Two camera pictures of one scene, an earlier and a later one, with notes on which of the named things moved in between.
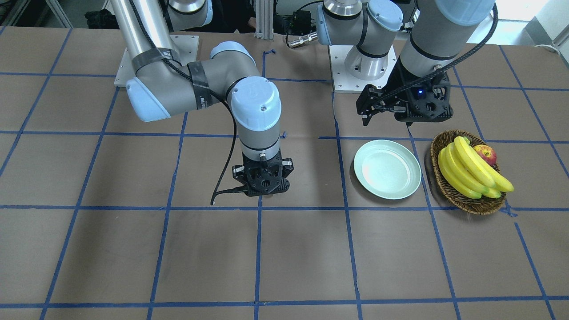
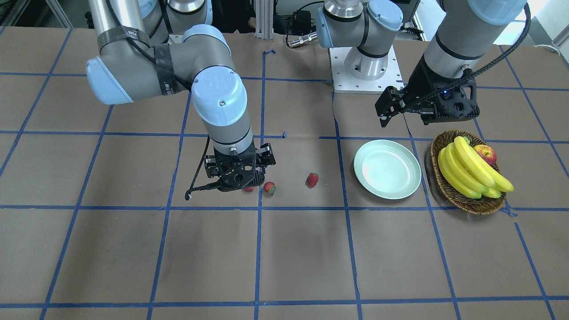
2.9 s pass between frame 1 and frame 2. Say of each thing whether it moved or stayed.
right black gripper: moved
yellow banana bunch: stayed
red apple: stayed
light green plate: stayed
